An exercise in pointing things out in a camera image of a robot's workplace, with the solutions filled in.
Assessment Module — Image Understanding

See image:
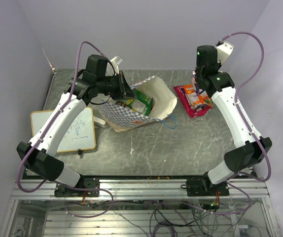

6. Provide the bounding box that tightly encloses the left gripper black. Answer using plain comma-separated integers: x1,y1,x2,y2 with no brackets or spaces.
97,71,138,101

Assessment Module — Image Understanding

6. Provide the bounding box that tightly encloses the blue checkered paper bag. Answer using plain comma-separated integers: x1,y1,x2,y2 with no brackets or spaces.
99,76,177,132

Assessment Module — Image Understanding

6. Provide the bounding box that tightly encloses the red chips packet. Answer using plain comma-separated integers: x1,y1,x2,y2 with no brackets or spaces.
174,86,211,118

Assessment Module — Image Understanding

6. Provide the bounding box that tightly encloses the orange snack packet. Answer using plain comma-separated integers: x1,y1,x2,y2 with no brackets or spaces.
181,85,212,111

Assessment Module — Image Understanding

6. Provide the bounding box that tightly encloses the colourful candy packet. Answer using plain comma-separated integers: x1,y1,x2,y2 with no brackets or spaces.
192,71,208,94

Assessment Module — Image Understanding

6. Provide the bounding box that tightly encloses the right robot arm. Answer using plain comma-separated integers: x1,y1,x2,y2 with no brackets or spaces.
186,42,272,196

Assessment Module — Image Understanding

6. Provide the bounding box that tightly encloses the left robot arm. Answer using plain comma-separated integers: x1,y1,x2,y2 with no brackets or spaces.
16,54,135,196

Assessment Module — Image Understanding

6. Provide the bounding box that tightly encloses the green snack packet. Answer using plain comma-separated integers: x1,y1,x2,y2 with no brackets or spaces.
115,88,153,116

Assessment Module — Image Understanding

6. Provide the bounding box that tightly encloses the white marker eraser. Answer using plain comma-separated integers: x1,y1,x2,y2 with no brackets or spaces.
93,116,106,127

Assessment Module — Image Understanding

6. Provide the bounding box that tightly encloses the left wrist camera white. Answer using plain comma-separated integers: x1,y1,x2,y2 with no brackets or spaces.
106,56,123,76

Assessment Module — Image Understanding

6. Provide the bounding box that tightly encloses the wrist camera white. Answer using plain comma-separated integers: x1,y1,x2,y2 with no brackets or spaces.
106,56,123,76
216,41,234,65

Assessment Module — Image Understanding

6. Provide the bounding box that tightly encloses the small whiteboard yellow frame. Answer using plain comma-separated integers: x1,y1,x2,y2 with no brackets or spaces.
31,107,96,153

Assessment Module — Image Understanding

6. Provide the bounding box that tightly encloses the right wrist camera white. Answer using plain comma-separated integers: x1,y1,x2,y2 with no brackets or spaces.
216,41,234,65

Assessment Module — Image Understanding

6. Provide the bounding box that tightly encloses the aluminium rail frame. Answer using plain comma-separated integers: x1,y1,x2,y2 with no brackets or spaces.
0,176,282,237

